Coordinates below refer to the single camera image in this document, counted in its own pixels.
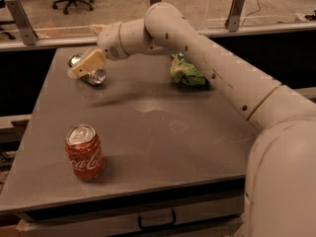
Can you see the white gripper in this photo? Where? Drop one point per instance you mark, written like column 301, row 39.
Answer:
column 109, row 41

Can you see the green soda can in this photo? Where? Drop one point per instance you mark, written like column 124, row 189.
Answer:
column 96, row 77

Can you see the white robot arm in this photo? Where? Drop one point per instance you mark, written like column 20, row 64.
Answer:
column 280, row 191

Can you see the red Coca-Cola can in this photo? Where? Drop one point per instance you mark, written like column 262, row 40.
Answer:
column 84, row 151

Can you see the green chip bag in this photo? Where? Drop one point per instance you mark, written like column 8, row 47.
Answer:
column 183, row 72

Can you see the white drawer front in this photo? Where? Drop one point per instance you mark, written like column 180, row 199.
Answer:
column 212, row 218

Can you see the left metal bracket post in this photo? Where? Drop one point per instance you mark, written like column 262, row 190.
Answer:
column 27, row 33

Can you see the right metal bracket post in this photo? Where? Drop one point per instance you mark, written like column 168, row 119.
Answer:
column 233, row 21

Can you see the black drawer handle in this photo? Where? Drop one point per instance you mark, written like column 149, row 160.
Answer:
column 156, row 219

